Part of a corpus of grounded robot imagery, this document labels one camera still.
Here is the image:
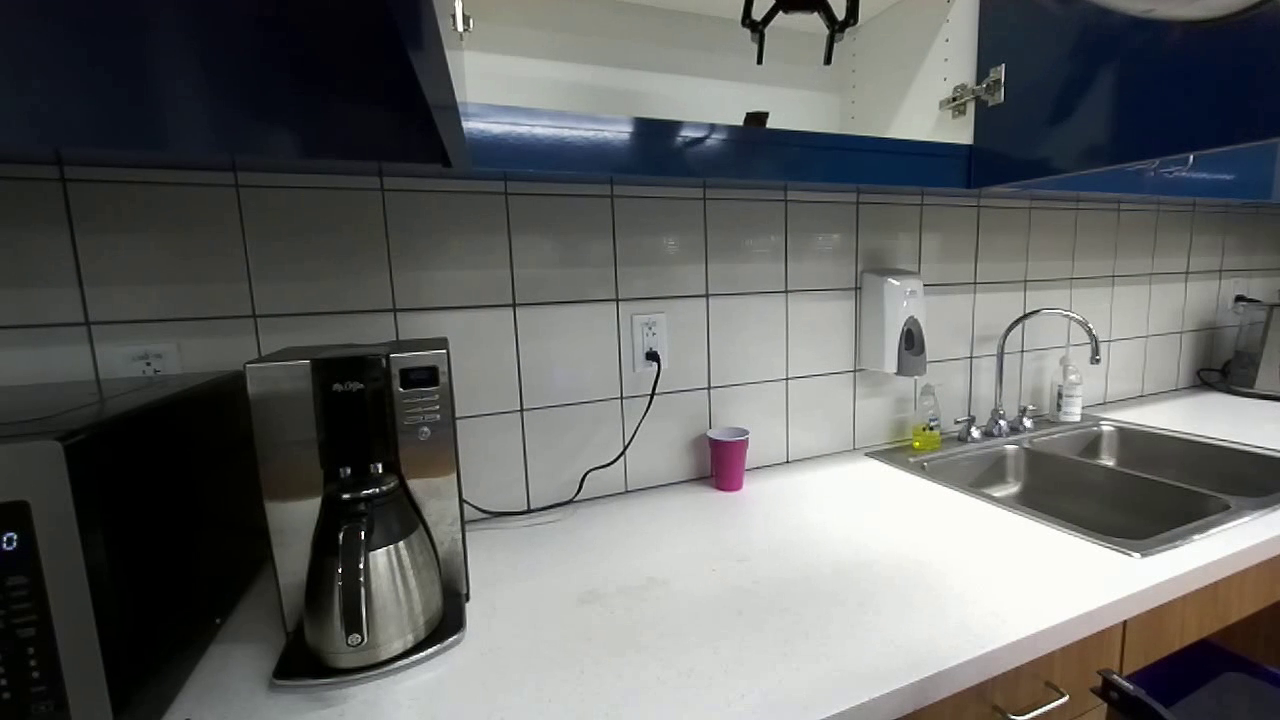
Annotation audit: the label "white wall soap dispenser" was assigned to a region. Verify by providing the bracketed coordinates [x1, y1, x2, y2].
[856, 267, 934, 381]

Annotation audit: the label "wooden drawer front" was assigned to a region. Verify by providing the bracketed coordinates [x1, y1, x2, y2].
[903, 622, 1124, 720]

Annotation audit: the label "chrome gooseneck faucet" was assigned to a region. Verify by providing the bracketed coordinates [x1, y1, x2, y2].
[959, 304, 1108, 445]

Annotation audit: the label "metal cabinet door hinge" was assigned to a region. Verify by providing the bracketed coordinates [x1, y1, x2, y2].
[937, 59, 1012, 121]

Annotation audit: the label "wooden base cabinet panel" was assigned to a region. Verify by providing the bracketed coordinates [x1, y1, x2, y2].
[1115, 554, 1280, 681]

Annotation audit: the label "black power cord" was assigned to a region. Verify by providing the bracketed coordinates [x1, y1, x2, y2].
[459, 347, 668, 521]

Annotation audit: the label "glossy blue door with hinge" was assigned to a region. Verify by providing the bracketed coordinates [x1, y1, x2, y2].
[973, 0, 1280, 207]

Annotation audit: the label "pink plastic cup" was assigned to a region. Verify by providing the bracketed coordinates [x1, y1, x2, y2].
[706, 424, 753, 497]

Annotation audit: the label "metal drawer handle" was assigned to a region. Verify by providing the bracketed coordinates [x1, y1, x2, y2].
[991, 681, 1075, 720]

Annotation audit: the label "wide glossy blue cabinet door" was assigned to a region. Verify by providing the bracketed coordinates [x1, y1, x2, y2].
[0, 0, 468, 170]

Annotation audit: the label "dark countertop appliance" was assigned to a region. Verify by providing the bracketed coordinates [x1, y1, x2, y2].
[1197, 290, 1280, 404]

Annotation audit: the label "stainless steel coffee maker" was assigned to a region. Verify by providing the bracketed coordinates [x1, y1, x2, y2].
[243, 334, 473, 690]

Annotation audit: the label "stainless steel coffee carafe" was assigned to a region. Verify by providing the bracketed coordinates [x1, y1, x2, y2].
[301, 455, 454, 676]

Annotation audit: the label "white pump bottle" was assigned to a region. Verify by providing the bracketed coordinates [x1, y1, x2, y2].
[1053, 350, 1088, 426]

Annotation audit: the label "stainless steel double sink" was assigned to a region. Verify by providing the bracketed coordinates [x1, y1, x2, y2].
[874, 415, 1280, 561]

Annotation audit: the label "yellow dish soap bottle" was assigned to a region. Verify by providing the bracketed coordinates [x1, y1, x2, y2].
[902, 374, 948, 458]

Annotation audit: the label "black stainless microwave oven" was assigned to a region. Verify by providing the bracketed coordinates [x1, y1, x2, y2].
[0, 372, 274, 720]

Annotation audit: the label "white wall power outlet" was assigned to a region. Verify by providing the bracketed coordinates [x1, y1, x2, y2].
[131, 345, 180, 385]
[629, 311, 674, 374]

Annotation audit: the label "blue upper cabinets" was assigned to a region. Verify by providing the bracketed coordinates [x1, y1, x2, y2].
[433, 0, 991, 191]

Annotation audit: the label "blue plastic bin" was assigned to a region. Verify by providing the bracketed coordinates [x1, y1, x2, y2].
[1091, 635, 1280, 720]

